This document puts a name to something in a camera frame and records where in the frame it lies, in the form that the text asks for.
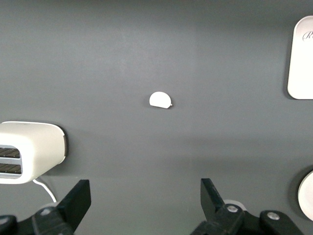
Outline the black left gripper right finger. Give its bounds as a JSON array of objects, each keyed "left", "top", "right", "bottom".
[{"left": 190, "top": 178, "right": 304, "bottom": 235}]

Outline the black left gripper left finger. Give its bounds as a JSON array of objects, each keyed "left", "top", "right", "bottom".
[{"left": 0, "top": 180, "right": 91, "bottom": 235}]

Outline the cream round plate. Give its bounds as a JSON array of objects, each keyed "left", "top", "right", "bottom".
[{"left": 297, "top": 170, "right": 313, "bottom": 221}]

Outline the white half-round bun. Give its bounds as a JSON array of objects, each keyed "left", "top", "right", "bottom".
[{"left": 149, "top": 91, "right": 175, "bottom": 110}]

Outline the cream rectangular tray rabbit print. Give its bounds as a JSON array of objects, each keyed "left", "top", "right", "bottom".
[{"left": 287, "top": 15, "right": 313, "bottom": 100}]

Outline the white two-slot toaster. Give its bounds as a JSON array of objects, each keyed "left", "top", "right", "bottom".
[{"left": 0, "top": 121, "right": 68, "bottom": 186}]

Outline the white toaster power cable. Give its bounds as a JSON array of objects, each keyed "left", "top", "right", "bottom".
[{"left": 32, "top": 178, "right": 58, "bottom": 204}]

